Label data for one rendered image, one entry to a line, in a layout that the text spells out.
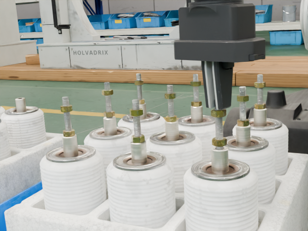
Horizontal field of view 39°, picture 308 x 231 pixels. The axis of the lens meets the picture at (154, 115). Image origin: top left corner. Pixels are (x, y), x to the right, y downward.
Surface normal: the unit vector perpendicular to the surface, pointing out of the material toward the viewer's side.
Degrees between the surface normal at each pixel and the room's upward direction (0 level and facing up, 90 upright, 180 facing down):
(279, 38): 93
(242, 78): 90
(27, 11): 90
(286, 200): 0
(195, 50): 90
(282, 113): 45
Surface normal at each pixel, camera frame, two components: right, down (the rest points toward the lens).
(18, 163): 0.90, 0.05
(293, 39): -0.47, 0.27
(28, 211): -0.06, -0.97
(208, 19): -0.71, 0.20
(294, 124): -0.37, -0.51
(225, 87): 0.70, 0.12
